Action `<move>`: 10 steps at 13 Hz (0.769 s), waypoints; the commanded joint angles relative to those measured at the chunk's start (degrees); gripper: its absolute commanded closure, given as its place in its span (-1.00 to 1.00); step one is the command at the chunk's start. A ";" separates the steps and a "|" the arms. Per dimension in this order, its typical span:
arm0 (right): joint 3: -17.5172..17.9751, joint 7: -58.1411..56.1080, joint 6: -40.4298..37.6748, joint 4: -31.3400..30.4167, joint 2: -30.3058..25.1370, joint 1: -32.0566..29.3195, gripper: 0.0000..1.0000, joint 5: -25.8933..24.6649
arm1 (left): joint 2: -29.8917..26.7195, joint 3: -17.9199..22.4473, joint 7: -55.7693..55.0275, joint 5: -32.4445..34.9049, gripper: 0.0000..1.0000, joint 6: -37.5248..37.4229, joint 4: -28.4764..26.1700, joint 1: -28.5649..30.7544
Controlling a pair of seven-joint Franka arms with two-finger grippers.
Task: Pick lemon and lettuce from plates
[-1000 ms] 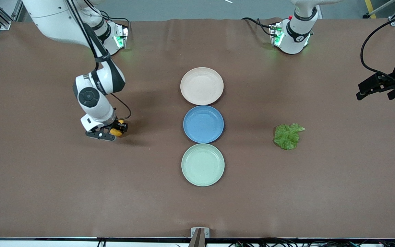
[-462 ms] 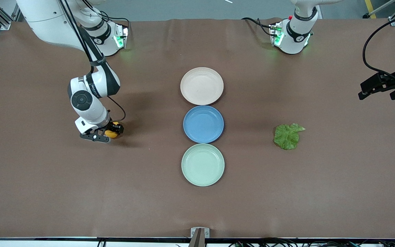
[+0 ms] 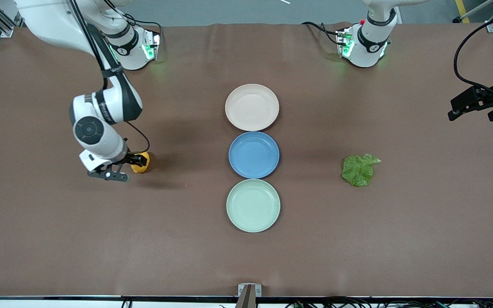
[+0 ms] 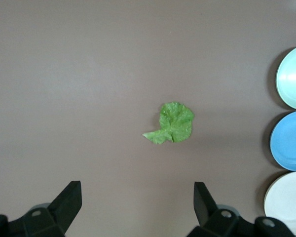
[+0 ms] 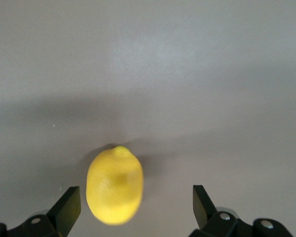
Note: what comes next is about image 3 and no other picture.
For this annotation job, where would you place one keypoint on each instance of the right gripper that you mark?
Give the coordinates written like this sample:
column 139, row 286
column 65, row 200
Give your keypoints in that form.
column 130, row 159

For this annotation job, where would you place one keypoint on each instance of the yellow lemon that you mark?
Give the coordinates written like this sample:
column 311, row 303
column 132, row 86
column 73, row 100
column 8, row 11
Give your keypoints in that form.
column 140, row 169

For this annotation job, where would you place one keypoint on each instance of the green lettuce leaf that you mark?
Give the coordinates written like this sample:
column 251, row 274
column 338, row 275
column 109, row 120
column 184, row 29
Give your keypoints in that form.
column 357, row 171

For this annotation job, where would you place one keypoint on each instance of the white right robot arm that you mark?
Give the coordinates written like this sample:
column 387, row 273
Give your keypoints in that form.
column 49, row 21

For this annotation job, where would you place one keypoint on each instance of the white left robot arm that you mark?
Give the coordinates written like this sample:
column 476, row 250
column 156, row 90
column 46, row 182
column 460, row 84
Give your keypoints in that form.
column 368, row 51

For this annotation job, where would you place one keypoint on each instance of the brown table cover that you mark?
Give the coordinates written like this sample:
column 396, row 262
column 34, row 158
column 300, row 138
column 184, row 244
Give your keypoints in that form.
column 101, row 235

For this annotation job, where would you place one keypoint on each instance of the thin rod with black foot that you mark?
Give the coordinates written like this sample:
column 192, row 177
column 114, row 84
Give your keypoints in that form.
column 456, row 19

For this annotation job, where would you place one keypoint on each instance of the blue plate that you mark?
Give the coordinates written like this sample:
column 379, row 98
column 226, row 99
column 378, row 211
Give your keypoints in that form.
column 253, row 155

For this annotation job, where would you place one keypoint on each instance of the pale green plate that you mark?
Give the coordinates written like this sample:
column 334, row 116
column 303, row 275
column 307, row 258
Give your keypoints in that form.
column 253, row 206

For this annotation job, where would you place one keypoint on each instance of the beige plate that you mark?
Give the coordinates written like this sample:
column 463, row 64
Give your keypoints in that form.
column 251, row 107

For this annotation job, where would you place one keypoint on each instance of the white table edge rail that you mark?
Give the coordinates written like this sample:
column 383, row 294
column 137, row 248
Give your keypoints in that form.
column 58, row 303

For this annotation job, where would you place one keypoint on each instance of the grey metal bracket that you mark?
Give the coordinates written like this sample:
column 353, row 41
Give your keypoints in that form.
column 249, row 290

